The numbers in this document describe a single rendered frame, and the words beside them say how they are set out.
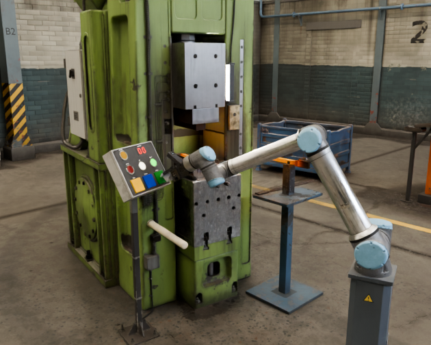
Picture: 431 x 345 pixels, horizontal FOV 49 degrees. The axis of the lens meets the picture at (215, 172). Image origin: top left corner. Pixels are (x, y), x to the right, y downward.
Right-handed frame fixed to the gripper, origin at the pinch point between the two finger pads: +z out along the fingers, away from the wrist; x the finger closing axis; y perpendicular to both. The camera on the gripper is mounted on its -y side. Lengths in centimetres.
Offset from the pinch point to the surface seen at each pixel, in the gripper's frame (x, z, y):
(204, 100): 44, -21, -33
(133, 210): -11.3, 21.5, 11.3
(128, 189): -26.9, 2.2, 1.2
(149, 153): 0.4, 2.0, -14.3
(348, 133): 465, 39, 27
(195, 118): 37.2, -13.0, -24.8
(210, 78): 48, -29, -44
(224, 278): 55, 35, 80
